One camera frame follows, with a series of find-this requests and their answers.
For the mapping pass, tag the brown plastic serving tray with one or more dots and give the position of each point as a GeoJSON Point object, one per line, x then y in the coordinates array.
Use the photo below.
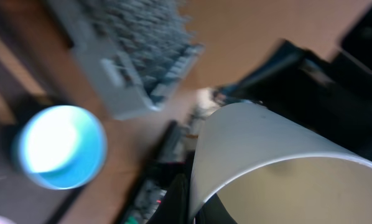
{"type": "Point", "coordinates": [21, 200]}

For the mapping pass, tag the light blue bowl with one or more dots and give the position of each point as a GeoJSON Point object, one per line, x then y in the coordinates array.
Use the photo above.
{"type": "Point", "coordinates": [61, 147]}

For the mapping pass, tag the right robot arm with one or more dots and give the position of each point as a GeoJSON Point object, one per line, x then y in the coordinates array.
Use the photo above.
{"type": "Point", "coordinates": [332, 98]}

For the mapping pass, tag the grey dishwasher rack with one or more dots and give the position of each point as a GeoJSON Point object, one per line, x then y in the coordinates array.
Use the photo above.
{"type": "Point", "coordinates": [134, 53]}

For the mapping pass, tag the white cup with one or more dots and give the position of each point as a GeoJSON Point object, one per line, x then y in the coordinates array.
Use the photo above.
{"type": "Point", "coordinates": [265, 168]}

